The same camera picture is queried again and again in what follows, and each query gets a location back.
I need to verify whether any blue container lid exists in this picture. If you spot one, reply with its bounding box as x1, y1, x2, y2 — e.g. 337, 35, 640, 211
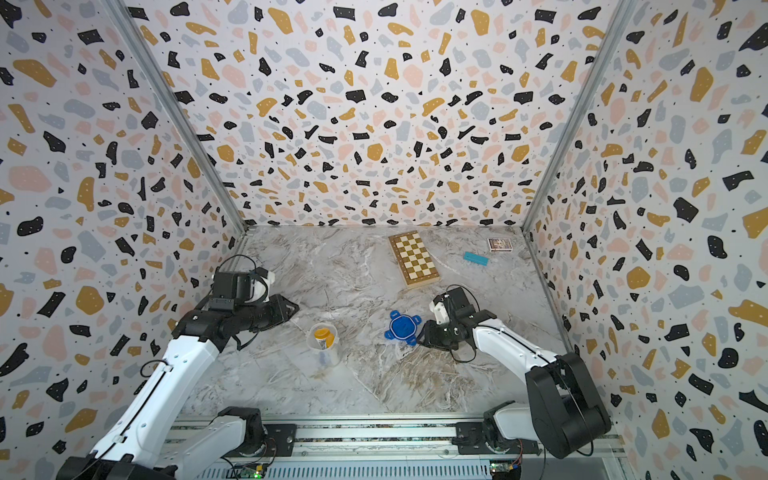
384, 310, 422, 346

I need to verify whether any clear plastic container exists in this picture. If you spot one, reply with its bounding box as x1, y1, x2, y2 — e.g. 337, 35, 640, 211
307, 323, 341, 368

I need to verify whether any white tube gold cap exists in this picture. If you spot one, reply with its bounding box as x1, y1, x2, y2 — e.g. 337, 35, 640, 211
313, 327, 335, 350

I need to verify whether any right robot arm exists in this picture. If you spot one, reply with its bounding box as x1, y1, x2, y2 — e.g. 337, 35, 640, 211
417, 310, 612, 459

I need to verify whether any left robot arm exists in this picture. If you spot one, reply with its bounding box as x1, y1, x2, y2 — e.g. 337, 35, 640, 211
56, 294, 300, 479

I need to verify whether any wooden chessboard box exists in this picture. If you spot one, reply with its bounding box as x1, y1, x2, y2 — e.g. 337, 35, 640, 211
388, 231, 441, 288

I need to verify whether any teal rectangular block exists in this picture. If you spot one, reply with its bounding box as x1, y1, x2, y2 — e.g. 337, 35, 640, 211
463, 252, 489, 266

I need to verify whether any playing card box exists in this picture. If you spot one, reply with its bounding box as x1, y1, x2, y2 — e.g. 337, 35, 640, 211
488, 238, 514, 252

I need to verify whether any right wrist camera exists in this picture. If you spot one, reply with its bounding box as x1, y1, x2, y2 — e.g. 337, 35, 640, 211
429, 284, 479, 325

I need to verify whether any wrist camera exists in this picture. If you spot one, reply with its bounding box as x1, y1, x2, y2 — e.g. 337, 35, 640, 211
208, 267, 275, 311
429, 284, 479, 325

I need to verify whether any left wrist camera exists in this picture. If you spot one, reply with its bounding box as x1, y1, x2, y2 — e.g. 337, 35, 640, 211
208, 267, 275, 311

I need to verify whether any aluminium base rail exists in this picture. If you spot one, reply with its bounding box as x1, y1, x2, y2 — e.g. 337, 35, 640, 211
179, 413, 628, 480

